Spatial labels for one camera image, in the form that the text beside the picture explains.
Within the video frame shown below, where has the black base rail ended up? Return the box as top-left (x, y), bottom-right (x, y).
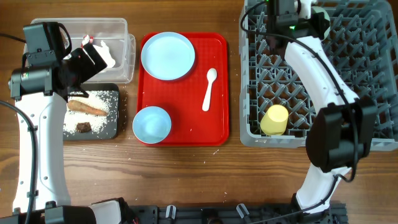
top-left (90, 202), bottom-right (349, 224)

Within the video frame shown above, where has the black tray bin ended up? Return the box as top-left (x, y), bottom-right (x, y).
top-left (63, 83), bottom-right (120, 141)

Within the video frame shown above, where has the yellow plastic cup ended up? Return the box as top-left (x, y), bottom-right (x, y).
top-left (260, 105), bottom-right (289, 136)

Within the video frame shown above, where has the white rice pile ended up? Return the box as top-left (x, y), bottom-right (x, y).
top-left (63, 90), bottom-right (119, 138)

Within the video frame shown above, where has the brown food scrap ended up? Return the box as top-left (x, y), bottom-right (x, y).
top-left (76, 122), bottom-right (91, 133)

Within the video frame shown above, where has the clear plastic bin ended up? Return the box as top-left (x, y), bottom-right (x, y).
top-left (32, 17), bottom-right (136, 83)

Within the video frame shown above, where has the grey dishwasher rack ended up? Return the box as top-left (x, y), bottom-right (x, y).
top-left (239, 1), bottom-right (397, 151)

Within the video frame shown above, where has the brown carrot-like food piece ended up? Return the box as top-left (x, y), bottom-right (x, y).
top-left (67, 100), bottom-right (108, 116)

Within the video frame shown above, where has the green bowl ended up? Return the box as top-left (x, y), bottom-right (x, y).
top-left (312, 6), bottom-right (330, 40)

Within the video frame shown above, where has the small light blue bowl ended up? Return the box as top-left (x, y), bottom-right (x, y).
top-left (132, 106), bottom-right (172, 144)

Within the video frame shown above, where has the large light blue plate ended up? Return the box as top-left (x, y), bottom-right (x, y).
top-left (141, 32), bottom-right (195, 81)

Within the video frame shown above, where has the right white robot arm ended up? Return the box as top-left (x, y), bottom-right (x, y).
top-left (266, 0), bottom-right (377, 217)

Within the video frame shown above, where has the white plastic spoon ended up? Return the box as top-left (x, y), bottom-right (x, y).
top-left (202, 68), bottom-right (217, 111)

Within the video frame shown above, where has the red snack wrapper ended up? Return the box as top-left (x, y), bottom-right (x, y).
top-left (81, 35), bottom-right (94, 48)

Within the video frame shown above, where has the red serving tray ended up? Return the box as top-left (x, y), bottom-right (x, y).
top-left (137, 32), bottom-right (229, 146)

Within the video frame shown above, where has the white napkin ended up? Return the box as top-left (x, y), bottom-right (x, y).
top-left (91, 40), bottom-right (116, 73)

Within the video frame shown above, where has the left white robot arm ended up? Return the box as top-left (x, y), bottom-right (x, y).
top-left (1, 22), bottom-right (136, 223)

